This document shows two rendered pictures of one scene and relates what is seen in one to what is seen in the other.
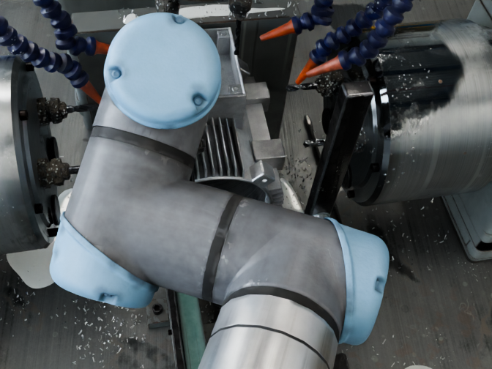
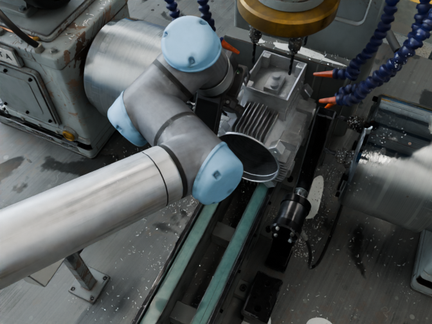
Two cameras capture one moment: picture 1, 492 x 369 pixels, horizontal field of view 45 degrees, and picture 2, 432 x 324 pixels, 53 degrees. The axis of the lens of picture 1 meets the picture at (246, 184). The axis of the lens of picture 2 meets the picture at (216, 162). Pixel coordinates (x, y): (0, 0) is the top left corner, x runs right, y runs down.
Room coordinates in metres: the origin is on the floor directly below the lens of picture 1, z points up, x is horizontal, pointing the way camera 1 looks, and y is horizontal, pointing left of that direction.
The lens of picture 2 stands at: (-0.05, -0.28, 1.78)
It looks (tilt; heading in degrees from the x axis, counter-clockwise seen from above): 55 degrees down; 42
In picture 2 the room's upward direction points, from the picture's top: straight up
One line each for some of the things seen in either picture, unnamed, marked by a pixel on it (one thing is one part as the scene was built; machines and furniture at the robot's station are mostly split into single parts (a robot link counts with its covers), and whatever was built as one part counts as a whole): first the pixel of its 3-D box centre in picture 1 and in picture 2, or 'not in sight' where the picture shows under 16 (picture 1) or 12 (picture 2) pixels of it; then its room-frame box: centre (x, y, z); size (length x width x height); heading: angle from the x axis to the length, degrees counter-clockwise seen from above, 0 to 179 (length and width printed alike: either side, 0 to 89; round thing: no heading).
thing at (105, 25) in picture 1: (186, 85); (284, 92); (0.65, 0.11, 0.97); 0.30 x 0.11 x 0.34; 107
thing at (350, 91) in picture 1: (334, 164); (312, 158); (0.42, -0.10, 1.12); 0.04 x 0.03 x 0.26; 17
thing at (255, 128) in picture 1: (202, 151); (262, 126); (0.50, 0.07, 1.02); 0.20 x 0.19 x 0.19; 16
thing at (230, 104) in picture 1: (198, 83); (273, 86); (0.53, 0.08, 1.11); 0.12 x 0.11 x 0.07; 16
